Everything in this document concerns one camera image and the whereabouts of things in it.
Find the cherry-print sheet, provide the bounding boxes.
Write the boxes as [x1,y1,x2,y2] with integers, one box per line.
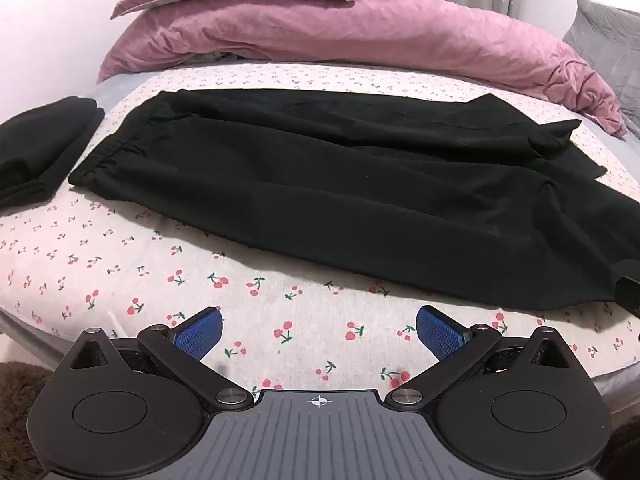
[0,62,640,396]

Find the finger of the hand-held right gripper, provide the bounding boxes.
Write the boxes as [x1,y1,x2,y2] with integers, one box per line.
[614,260,640,318]

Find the brown shaggy rug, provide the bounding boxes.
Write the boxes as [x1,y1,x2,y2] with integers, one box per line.
[0,361,57,461]

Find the folded black cloth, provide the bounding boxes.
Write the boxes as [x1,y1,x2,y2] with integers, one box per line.
[0,96,106,211]

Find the black pants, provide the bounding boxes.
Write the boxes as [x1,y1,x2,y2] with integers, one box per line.
[67,89,626,311]

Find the pink duvet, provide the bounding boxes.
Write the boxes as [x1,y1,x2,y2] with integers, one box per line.
[96,0,628,136]

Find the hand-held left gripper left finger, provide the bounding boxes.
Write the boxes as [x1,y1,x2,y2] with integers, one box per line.
[67,306,256,409]

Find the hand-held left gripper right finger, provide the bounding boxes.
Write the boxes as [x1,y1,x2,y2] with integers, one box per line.
[385,305,572,408]

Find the grey quilted pillow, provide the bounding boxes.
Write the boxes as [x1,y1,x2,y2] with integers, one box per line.
[562,0,640,137]

